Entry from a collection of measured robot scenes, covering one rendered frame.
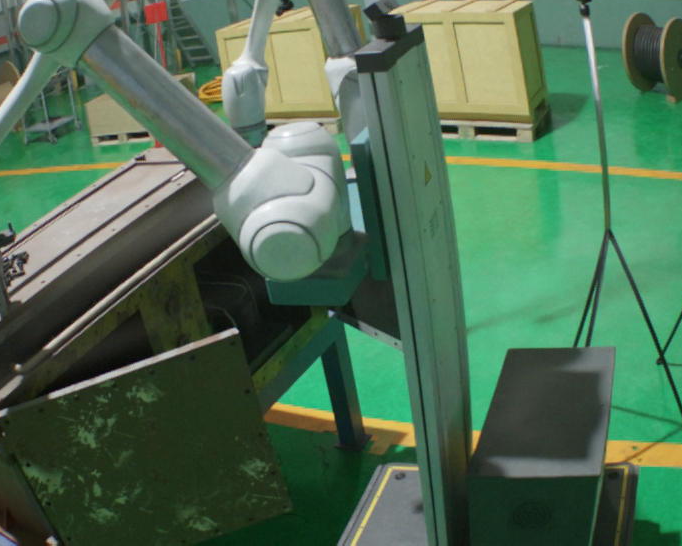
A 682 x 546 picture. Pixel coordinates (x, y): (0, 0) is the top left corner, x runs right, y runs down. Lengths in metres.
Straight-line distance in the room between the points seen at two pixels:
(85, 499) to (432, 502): 0.91
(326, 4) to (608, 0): 8.65
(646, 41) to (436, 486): 6.41
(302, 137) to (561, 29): 9.39
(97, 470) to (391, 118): 1.04
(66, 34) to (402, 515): 1.81
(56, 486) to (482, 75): 5.37
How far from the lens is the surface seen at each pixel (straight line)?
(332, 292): 1.58
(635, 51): 7.98
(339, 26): 2.12
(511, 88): 6.52
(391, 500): 2.59
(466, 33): 6.51
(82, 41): 1.36
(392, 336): 2.68
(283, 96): 7.53
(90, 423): 1.81
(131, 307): 2.11
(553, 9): 10.76
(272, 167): 1.35
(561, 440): 1.92
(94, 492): 1.92
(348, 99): 1.97
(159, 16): 8.06
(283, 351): 2.72
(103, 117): 9.23
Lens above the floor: 2.07
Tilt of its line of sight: 25 degrees down
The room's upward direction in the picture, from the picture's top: 10 degrees counter-clockwise
